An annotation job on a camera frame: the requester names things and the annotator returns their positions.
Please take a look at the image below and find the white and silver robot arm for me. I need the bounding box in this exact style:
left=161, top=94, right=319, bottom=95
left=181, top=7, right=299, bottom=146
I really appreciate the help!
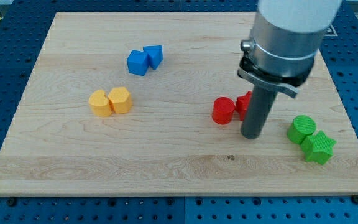
left=237, top=0, right=342, bottom=98

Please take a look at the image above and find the red cylinder block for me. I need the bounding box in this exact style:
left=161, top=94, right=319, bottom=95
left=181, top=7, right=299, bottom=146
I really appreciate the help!
left=211, top=97, right=235, bottom=125

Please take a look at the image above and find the yellow hexagon block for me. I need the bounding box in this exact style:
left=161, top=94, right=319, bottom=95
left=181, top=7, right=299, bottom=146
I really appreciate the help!
left=108, top=86, right=132, bottom=114

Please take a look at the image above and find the light wooden board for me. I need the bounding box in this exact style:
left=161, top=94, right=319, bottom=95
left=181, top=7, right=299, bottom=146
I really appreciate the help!
left=0, top=12, right=358, bottom=197

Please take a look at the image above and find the red star block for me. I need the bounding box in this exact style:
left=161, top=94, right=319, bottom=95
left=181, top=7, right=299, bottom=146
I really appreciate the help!
left=235, top=91, right=252, bottom=121

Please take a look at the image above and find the blue pentagon block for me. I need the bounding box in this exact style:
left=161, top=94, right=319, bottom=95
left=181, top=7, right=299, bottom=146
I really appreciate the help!
left=143, top=45, right=163, bottom=70

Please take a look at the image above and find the blue cube block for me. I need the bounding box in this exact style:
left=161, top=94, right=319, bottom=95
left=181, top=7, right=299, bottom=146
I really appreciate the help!
left=127, top=50, right=149, bottom=76

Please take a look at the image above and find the yellow heart block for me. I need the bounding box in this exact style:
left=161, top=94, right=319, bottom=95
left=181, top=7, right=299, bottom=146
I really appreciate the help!
left=88, top=90, right=112, bottom=117

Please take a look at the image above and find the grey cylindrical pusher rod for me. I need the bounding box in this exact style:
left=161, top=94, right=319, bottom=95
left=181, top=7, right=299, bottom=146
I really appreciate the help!
left=241, top=86, right=277, bottom=139

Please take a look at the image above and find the green cylinder block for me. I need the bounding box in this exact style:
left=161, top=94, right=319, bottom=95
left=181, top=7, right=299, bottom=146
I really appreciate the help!
left=287, top=115, right=316, bottom=144

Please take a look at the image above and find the green star block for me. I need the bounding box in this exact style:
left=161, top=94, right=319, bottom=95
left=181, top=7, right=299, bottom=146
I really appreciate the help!
left=300, top=131, right=337, bottom=165

